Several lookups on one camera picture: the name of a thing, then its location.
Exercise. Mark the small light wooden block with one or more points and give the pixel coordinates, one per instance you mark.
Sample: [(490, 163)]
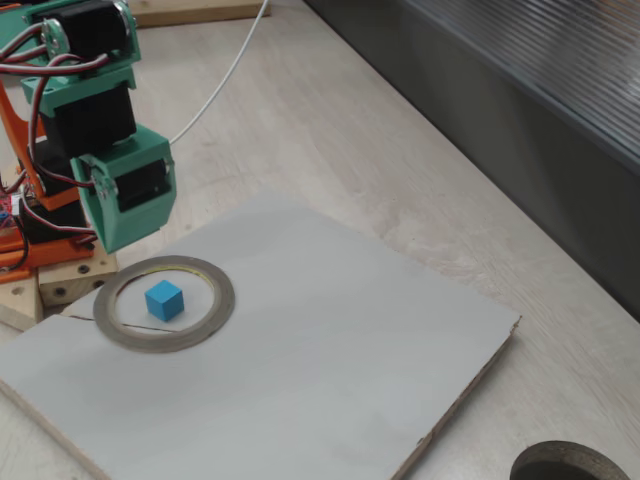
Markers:
[(17, 307)]

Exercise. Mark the wooden block with screw holes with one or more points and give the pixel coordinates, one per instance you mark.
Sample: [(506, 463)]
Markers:
[(75, 280)]

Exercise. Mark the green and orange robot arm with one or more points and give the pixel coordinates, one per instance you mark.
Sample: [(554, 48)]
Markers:
[(90, 120)]

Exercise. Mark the grey laminated chipboard panel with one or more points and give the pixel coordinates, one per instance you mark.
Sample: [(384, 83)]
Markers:
[(300, 375)]

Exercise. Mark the orange controller board mount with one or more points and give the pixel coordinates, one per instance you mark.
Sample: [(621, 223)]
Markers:
[(7, 245)]

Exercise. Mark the long wooden plank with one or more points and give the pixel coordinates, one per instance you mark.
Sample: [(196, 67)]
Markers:
[(200, 12)]

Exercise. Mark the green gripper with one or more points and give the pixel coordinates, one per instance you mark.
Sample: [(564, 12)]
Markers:
[(131, 220)]

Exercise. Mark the ribbed translucent desk partition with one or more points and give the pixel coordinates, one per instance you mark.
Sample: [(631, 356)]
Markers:
[(500, 100)]

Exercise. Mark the red controller circuit board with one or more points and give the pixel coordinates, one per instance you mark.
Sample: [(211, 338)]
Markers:
[(7, 205)]

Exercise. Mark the blue cube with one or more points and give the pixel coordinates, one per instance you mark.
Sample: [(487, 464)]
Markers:
[(164, 302)]

